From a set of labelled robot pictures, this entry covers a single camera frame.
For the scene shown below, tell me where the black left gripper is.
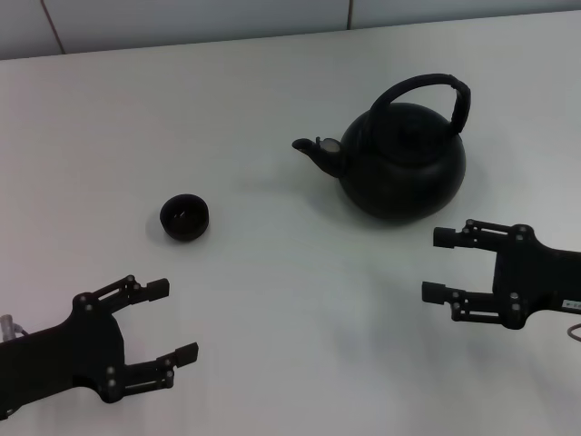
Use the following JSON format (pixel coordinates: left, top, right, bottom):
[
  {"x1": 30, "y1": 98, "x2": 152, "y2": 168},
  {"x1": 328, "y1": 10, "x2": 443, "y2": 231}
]
[{"x1": 0, "y1": 274, "x2": 201, "y2": 412}]

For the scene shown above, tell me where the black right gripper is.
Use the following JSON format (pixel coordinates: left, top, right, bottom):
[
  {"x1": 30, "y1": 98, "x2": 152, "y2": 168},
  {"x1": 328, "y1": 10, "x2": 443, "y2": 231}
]
[{"x1": 420, "y1": 218, "x2": 581, "y2": 330}]

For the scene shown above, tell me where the black round teapot with handle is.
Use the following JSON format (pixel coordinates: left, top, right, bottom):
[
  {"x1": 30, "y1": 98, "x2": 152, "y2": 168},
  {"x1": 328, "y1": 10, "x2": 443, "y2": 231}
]
[{"x1": 291, "y1": 72, "x2": 472, "y2": 223}]

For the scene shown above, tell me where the small black teacup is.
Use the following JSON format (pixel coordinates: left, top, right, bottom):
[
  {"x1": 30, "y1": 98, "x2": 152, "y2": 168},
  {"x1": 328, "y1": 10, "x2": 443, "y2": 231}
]
[{"x1": 159, "y1": 193, "x2": 212, "y2": 243}]

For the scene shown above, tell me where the silver cable connector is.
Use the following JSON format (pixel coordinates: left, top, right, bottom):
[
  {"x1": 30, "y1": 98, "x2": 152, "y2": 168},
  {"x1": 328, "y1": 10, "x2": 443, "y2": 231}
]
[{"x1": 0, "y1": 312, "x2": 28, "y2": 341}]

